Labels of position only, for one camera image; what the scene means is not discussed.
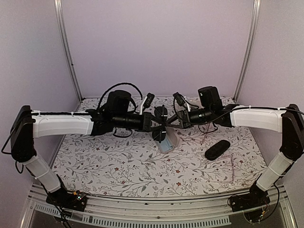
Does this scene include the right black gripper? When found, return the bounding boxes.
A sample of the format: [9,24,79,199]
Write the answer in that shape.
[165,106,213,129]

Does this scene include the pink glasses case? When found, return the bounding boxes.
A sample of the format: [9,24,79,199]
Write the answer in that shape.
[156,128,180,154]

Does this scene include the black round sunglasses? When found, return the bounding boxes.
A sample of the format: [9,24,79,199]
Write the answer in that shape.
[152,105,168,143]

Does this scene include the light blue cleaning cloth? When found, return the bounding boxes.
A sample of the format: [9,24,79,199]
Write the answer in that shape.
[159,138,173,152]

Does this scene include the orange lens sunglasses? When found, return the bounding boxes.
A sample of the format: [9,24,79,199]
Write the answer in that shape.
[198,123,218,145]

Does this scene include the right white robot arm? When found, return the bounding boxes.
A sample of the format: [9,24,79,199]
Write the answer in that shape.
[166,86,304,207]

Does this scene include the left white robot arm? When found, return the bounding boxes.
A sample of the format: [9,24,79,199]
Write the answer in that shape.
[5,90,167,206]

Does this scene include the black glasses case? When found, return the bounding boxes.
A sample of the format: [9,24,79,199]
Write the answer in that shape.
[205,140,230,161]

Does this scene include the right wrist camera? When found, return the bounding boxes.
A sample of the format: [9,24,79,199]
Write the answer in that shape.
[173,92,191,111]

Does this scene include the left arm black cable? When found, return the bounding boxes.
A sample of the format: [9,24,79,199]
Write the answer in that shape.
[98,82,144,112]

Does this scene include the clear pink frame glasses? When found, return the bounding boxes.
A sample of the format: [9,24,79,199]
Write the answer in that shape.
[218,155,235,183]

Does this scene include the front aluminium rail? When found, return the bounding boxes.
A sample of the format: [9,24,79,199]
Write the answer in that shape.
[21,187,298,228]

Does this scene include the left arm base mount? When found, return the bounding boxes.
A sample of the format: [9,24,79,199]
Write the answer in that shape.
[46,188,87,212]

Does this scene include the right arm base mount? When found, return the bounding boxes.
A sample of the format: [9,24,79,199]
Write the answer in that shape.
[227,193,270,224]

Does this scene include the right aluminium frame post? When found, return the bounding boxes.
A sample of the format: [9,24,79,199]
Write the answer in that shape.
[233,0,261,102]

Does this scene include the aluminium frame post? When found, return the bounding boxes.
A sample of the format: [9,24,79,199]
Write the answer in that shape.
[54,0,83,101]
[233,0,261,102]

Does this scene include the left aluminium frame post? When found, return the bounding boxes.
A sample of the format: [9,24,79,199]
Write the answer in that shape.
[54,0,83,101]

